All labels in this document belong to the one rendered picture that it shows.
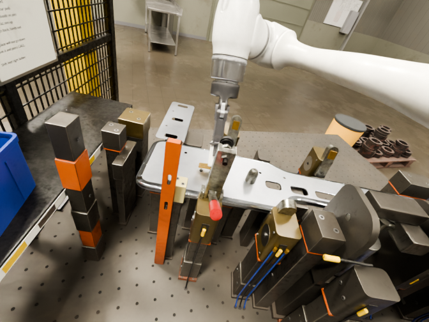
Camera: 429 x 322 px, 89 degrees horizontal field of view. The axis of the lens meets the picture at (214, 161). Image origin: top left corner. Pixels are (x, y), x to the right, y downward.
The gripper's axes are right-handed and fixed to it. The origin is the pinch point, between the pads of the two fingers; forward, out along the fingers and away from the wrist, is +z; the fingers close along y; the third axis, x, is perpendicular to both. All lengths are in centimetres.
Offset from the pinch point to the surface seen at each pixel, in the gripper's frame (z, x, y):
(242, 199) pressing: 9.7, -9.3, -7.2
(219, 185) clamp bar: 1.2, -1.3, -17.9
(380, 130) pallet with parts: 8, -231, 233
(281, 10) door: -249, -168, 706
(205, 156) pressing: 3.5, 2.6, 7.5
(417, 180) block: 4, -80, 16
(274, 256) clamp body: 16.0, -16.6, -20.8
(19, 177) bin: 2.6, 37.1, -23.2
